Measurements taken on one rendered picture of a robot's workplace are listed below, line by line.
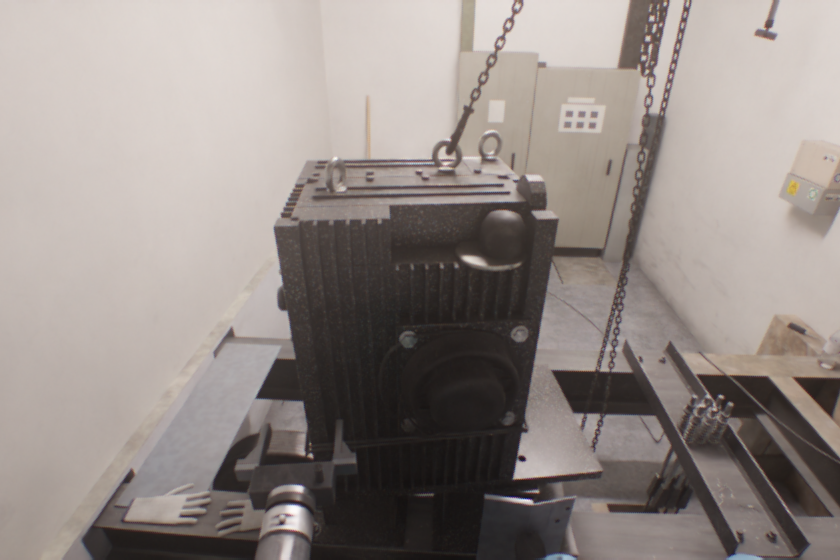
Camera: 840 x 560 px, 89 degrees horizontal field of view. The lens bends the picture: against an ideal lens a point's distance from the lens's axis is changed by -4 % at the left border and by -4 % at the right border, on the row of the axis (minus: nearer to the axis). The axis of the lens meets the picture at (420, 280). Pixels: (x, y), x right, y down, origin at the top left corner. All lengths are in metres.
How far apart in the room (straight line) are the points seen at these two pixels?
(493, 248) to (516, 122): 3.11
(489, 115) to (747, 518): 3.11
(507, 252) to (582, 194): 3.37
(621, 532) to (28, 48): 2.01
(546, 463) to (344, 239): 0.82
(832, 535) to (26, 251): 2.32
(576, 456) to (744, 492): 0.64
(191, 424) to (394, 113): 3.05
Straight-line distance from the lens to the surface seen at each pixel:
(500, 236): 0.81
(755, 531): 1.72
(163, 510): 1.62
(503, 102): 3.85
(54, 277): 1.49
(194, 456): 1.73
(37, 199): 1.45
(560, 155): 4.02
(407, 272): 0.82
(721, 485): 1.78
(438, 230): 0.87
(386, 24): 4.05
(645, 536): 1.57
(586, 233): 4.33
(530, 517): 1.06
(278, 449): 1.71
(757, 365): 2.40
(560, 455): 1.33
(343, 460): 0.81
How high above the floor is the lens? 1.90
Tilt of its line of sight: 30 degrees down
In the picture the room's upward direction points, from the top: straight up
